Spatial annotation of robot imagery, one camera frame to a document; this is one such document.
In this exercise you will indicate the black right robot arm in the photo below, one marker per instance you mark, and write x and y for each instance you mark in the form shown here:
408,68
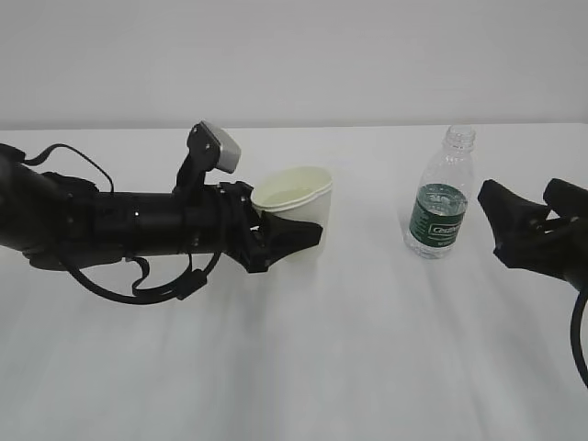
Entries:
548,238

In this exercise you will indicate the white paper cup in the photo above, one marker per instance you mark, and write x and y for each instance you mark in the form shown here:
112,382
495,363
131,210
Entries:
301,193

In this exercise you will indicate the clear water bottle green label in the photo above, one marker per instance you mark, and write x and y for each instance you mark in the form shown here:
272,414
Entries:
442,196

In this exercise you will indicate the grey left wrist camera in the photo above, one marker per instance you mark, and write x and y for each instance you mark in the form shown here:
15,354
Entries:
208,147

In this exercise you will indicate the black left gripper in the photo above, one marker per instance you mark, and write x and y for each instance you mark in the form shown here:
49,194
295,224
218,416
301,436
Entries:
223,221

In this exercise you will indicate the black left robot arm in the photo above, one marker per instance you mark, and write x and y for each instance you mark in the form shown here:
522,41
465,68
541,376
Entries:
42,214

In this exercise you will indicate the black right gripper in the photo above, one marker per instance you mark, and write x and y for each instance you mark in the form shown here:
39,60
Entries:
525,239

